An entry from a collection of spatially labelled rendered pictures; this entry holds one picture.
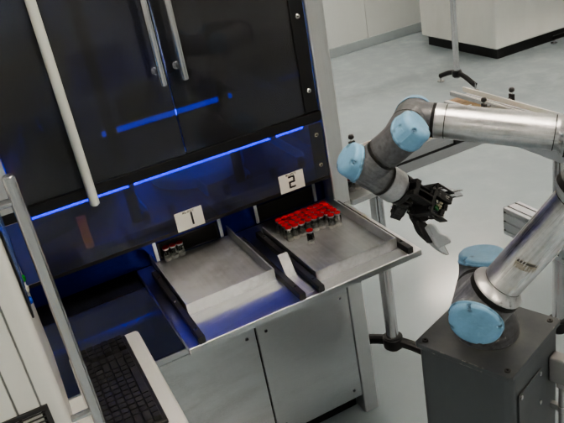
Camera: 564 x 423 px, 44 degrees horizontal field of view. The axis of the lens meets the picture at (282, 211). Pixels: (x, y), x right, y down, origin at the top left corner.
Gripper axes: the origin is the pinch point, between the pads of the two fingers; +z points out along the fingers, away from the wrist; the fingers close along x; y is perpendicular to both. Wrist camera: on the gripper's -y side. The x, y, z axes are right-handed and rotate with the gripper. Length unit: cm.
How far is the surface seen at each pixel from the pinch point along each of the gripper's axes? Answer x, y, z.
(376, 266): -7.0, -31.5, 6.0
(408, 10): 402, -425, 261
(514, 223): 45, -65, 91
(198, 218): -6, -70, -32
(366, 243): 1.0, -41.2, 7.8
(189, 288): -27, -65, -29
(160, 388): -55, -48, -35
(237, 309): -30, -46, -22
